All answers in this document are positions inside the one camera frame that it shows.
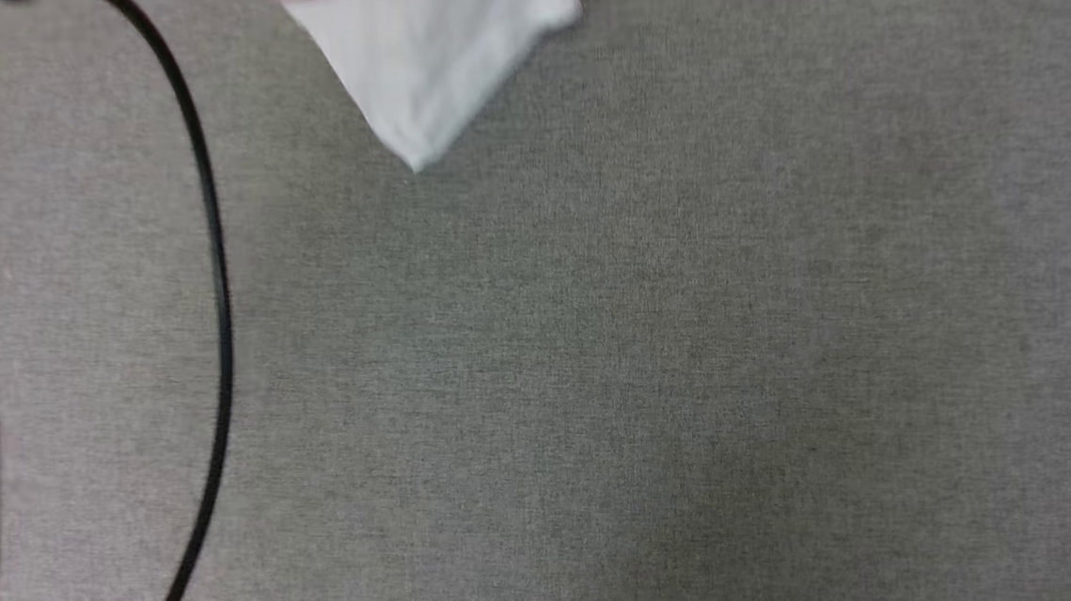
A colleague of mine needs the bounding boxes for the grey fabric sofa cushion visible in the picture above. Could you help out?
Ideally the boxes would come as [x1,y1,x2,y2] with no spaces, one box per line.
[0,0,1071,601]

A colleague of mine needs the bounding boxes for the red and white basketball jersey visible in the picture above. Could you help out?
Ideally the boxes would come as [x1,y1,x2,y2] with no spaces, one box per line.
[248,0,1052,184]

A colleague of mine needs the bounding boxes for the thin black cable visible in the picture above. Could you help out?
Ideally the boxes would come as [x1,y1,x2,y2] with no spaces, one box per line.
[86,0,254,601]

